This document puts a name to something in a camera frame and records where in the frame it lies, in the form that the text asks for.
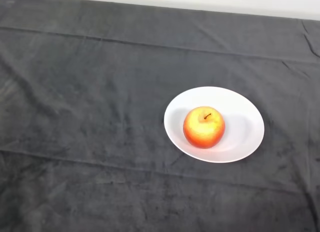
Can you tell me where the black table cloth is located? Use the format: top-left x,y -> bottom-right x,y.
0,0 -> 320,232

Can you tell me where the white round plate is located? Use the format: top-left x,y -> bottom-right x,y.
163,86 -> 266,164

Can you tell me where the red yellow apple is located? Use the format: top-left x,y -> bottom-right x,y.
182,106 -> 226,150

